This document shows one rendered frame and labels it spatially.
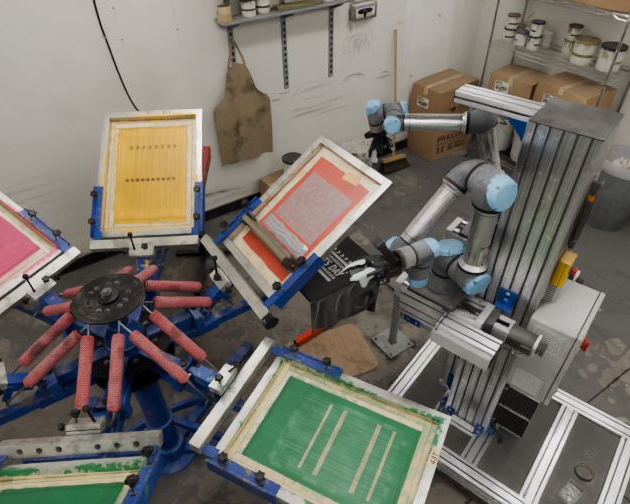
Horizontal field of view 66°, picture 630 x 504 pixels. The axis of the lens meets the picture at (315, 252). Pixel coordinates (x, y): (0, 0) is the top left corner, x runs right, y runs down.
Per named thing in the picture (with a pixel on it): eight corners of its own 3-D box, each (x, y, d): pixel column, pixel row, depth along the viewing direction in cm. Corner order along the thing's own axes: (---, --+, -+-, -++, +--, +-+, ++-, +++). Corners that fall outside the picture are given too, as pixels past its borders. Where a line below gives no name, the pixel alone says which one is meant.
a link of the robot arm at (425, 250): (440, 262, 174) (444, 244, 169) (415, 272, 171) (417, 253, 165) (427, 249, 180) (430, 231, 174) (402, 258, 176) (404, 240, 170)
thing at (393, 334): (393, 325, 362) (407, 223, 299) (414, 345, 347) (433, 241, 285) (370, 338, 352) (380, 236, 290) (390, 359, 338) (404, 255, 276)
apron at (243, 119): (271, 148, 460) (262, 31, 391) (275, 151, 455) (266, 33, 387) (220, 165, 438) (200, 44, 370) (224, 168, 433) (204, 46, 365)
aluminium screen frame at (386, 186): (324, 138, 264) (321, 134, 262) (395, 186, 227) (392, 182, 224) (223, 242, 264) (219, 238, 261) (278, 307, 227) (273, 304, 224)
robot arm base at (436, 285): (465, 282, 217) (469, 265, 210) (449, 301, 208) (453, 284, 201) (435, 267, 224) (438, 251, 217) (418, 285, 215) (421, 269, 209)
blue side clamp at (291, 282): (319, 257, 230) (313, 250, 225) (325, 263, 227) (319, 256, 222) (275, 302, 230) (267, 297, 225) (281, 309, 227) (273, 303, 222)
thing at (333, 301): (368, 299, 297) (371, 259, 275) (377, 307, 291) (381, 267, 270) (305, 332, 278) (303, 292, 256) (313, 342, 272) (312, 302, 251)
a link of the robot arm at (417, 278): (414, 267, 188) (417, 246, 181) (431, 285, 181) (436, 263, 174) (397, 274, 186) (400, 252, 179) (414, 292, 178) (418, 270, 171)
